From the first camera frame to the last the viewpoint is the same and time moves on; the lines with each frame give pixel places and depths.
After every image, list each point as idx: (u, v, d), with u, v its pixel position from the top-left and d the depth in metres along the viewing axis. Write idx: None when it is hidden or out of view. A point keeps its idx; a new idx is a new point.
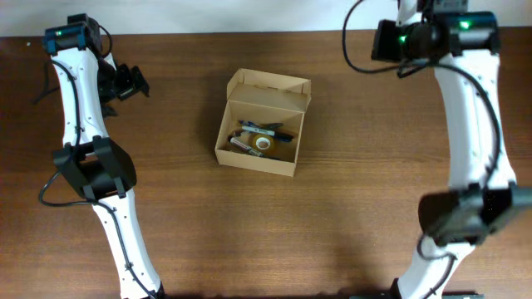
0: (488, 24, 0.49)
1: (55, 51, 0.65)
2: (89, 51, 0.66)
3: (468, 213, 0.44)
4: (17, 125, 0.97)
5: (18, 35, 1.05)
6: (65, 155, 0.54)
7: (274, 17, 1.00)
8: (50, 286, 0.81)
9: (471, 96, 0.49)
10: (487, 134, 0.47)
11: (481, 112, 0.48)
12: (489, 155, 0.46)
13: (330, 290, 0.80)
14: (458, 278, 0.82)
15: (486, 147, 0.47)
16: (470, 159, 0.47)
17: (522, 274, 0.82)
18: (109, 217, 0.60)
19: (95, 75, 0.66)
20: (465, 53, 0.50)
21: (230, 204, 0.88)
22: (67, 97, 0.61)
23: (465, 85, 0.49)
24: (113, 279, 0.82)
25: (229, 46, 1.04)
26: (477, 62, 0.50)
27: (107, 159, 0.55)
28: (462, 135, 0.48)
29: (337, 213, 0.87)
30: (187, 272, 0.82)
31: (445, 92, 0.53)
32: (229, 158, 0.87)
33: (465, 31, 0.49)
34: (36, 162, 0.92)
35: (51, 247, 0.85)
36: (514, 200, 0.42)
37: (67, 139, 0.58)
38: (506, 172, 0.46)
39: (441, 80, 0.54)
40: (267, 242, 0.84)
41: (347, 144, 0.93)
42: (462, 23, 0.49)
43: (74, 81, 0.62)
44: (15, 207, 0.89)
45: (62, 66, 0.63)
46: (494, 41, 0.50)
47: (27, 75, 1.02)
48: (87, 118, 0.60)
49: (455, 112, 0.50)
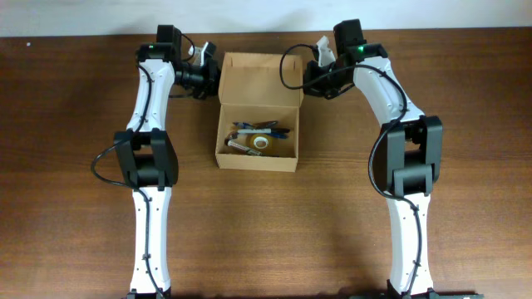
0: (376, 47, 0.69)
1: (143, 59, 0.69)
2: (169, 66, 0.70)
3: (400, 141, 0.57)
4: (17, 125, 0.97)
5: (17, 35, 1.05)
6: (125, 135, 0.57)
7: (275, 17, 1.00)
8: (51, 286, 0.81)
9: (376, 79, 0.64)
10: (395, 95, 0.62)
11: (388, 85, 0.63)
12: (397, 105, 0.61)
13: (330, 290, 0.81)
14: (458, 278, 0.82)
15: (397, 100, 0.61)
16: (388, 111, 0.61)
17: (521, 274, 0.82)
18: (144, 207, 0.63)
19: (168, 86, 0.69)
20: (366, 61, 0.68)
21: (231, 204, 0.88)
22: (141, 95, 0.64)
23: (371, 73, 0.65)
24: (113, 279, 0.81)
25: (230, 46, 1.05)
26: (376, 63, 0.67)
27: (158, 152, 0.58)
28: (380, 100, 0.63)
29: (337, 213, 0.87)
30: (187, 272, 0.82)
31: (361, 82, 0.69)
32: (228, 160, 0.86)
33: (361, 53, 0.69)
34: (36, 162, 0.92)
35: (51, 247, 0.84)
36: (428, 125, 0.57)
37: (130, 125, 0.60)
38: (415, 112, 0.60)
39: (357, 78, 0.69)
40: (268, 242, 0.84)
41: (347, 144, 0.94)
42: (361, 48, 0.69)
43: (151, 82, 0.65)
44: (16, 206, 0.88)
45: (145, 70, 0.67)
46: (383, 51, 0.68)
47: (28, 75, 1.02)
48: (153, 113, 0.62)
49: (371, 92, 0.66)
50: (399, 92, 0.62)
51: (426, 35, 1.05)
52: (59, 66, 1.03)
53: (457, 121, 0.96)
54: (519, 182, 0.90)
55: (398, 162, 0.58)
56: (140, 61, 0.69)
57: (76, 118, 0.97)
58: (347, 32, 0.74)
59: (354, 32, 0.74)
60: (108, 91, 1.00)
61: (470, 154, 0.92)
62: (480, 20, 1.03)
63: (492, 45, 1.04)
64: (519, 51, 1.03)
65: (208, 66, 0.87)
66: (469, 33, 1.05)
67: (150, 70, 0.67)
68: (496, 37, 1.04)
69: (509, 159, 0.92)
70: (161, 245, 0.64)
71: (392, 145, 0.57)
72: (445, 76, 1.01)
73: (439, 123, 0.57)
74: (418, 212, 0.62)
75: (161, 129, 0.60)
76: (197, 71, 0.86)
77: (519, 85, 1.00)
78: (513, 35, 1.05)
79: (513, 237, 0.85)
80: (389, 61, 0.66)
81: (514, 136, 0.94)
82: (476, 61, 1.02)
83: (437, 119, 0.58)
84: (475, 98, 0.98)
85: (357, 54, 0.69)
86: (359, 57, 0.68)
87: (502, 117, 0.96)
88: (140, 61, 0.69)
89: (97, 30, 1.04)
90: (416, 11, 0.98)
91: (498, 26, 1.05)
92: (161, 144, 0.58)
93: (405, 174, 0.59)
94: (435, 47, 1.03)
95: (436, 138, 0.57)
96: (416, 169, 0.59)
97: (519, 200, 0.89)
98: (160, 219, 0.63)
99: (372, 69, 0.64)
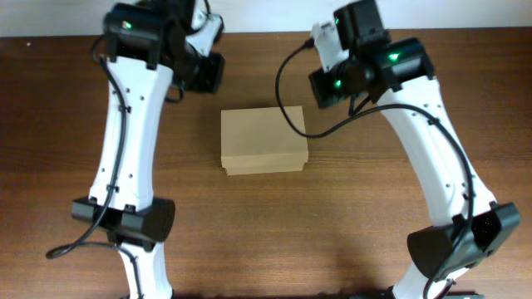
0: (416, 54, 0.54)
1: (115, 56, 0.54)
2: (157, 74, 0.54)
3: (465, 250, 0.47)
4: (17, 125, 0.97)
5: (17, 34, 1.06)
6: (88, 213, 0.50)
7: (274, 17, 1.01)
8: (51, 286, 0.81)
9: (425, 127, 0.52)
10: (455, 167, 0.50)
11: (444, 149, 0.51)
12: (459, 184, 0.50)
13: (330, 290, 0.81)
14: (457, 278, 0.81)
15: (458, 178, 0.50)
16: (448, 195, 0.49)
17: (521, 274, 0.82)
18: (130, 263, 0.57)
19: (155, 104, 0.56)
20: (403, 85, 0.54)
21: (231, 204, 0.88)
22: (114, 132, 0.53)
23: (418, 120, 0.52)
24: (115, 279, 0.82)
25: (230, 45, 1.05)
26: (419, 91, 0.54)
27: (135, 232, 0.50)
28: (433, 173, 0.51)
29: (337, 214, 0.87)
30: (188, 272, 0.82)
31: (399, 129, 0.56)
32: (233, 163, 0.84)
33: (393, 65, 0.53)
34: (36, 162, 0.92)
35: (51, 247, 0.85)
36: (502, 225, 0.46)
37: (96, 192, 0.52)
38: (484, 193, 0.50)
39: (391, 118, 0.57)
40: (268, 242, 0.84)
41: (347, 144, 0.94)
42: (392, 56, 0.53)
43: (127, 114, 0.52)
44: (17, 206, 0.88)
45: (119, 84, 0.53)
46: (426, 66, 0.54)
47: (27, 75, 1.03)
48: (128, 174, 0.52)
49: (416, 149, 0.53)
50: (463, 164, 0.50)
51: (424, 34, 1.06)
52: (58, 66, 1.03)
53: (457, 120, 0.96)
54: (519, 181, 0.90)
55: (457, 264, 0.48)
56: (109, 60, 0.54)
57: (76, 117, 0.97)
58: (362, 24, 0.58)
59: (370, 21, 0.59)
60: (107, 91, 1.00)
61: (470, 154, 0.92)
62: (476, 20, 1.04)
63: (490, 45, 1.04)
64: (518, 51, 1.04)
65: (216, 66, 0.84)
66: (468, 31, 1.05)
67: (125, 85, 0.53)
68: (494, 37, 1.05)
69: (510, 159, 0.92)
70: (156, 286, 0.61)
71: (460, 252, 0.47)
72: (445, 75, 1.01)
73: (515, 217, 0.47)
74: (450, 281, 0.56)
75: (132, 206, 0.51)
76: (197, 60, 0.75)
77: (518, 85, 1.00)
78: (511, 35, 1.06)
79: (513, 237, 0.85)
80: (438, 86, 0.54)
81: (514, 136, 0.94)
82: (475, 61, 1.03)
83: (513, 208, 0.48)
84: (474, 98, 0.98)
85: (389, 65, 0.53)
86: (391, 76, 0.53)
87: (502, 117, 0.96)
88: (110, 58, 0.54)
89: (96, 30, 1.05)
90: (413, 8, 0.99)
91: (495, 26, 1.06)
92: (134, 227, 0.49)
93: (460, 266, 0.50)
94: (433, 46, 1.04)
95: (509, 232, 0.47)
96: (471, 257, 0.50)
97: (519, 200, 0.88)
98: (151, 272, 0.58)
99: (419, 112, 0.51)
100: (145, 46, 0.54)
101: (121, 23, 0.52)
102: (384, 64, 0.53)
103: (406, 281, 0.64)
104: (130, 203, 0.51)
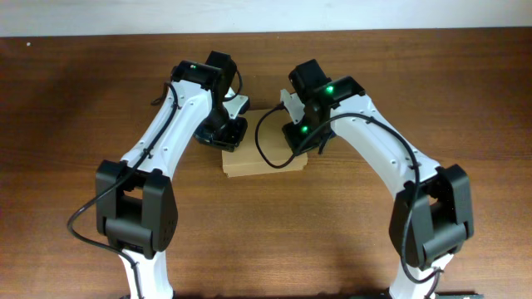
0: (347, 85, 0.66)
1: (178, 77, 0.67)
2: (207, 91, 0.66)
3: (425, 210, 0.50)
4: (16, 124, 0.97)
5: (21, 35, 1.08)
6: (110, 178, 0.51)
7: (273, 17, 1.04)
8: (50, 286, 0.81)
9: (364, 125, 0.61)
10: (396, 148, 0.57)
11: (384, 136, 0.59)
12: (403, 159, 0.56)
13: (330, 290, 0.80)
14: (458, 278, 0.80)
15: (401, 154, 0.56)
16: (395, 169, 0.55)
17: (524, 274, 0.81)
18: (130, 269, 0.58)
19: (197, 116, 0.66)
20: (343, 105, 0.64)
21: (231, 204, 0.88)
22: (159, 120, 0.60)
23: (357, 121, 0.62)
24: (113, 279, 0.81)
25: (229, 45, 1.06)
26: (359, 104, 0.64)
27: (155, 202, 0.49)
28: (381, 159, 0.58)
29: (336, 213, 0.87)
30: (187, 272, 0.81)
31: (347, 134, 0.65)
32: (236, 169, 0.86)
33: (331, 95, 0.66)
34: (36, 160, 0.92)
35: (51, 247, 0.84)
36: (453, 183, 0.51)
37: (130, 155, 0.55)
38: (429, 162, 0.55)
39: (341, 130, 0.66)
40: (268, 242, 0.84)
41: (347, 145, 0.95)
42: (330, 90, 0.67)
43: (175, 110, 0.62)
44: (17, 205, 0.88)
45: (176, 91, 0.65)
46: (357, 86, 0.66)
47: (27, 73, 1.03)
48: (163, 149, 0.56)
49: (364, 146, 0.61)
50: (402, 144, 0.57)
51: (418, 35, 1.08)
52: (59, 65, 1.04)
53: (456, 120, 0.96)
54: (519, 180, 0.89)
55: (426, 232, 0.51)
56: (173, 80, 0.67)
57: (75, 116, 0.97)
58: (307, 75, 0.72)
59: (313, 72, 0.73)
60: (107, 90, 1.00)
61: (470, 154, 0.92)
62: (468, 21, 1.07)
63: (485, 46, 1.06)
64: (514, 52, 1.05)
65: (241, 126, 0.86)
66: (462, 32, 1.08)
67: (179, 93, 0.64)
68: (489, 38, 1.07)
69: (509, 159, 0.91)
70: (157, 288, 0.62)
71: (420, 215, 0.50)
72: (442, 75, 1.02)
73: (460, 173, 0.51)
74: (440, 272, 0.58)
75: (159, 169, 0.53)
76: (224, 120, 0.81)
77: (516, 85, 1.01)
78: (505, 36, 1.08)
79: (514, 237, 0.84)
80: (369, 99, 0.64)
81: (513, 135, 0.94)
82: (471, 61, 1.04)
83: (460, 168, 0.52)
84: (472, 97, 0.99)
85: (329, 96, 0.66)
86: (332, 100, 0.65)
87: (501, 116, 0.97)
88: (174, 80, 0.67)
89: (96, 30, 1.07)
90: (407, 7, 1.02)
91: (488, 27, 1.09)
92: (154, 193, 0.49)
93: (435, 242, 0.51)
94: (429, 48, 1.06)
95: (465, 192, 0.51)
96: (444, 232, 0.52)
97: (519, 199, 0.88)
98: (152, 276, 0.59)
99: (355, 117, 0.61)
100: (199, 80, 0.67)
101: (189, 64, 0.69)
102: (323, 95, 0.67)
103: (401, 281, 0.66)
104: (159, 168, 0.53)
